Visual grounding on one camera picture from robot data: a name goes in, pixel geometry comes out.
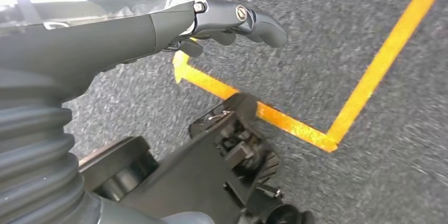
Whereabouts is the grey robot body shell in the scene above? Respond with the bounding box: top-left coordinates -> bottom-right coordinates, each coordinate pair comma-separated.
86,194 -> 216,224

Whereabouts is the yellow floor tape square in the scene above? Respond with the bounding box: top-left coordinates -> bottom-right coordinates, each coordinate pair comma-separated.
172,0 -> 448,153

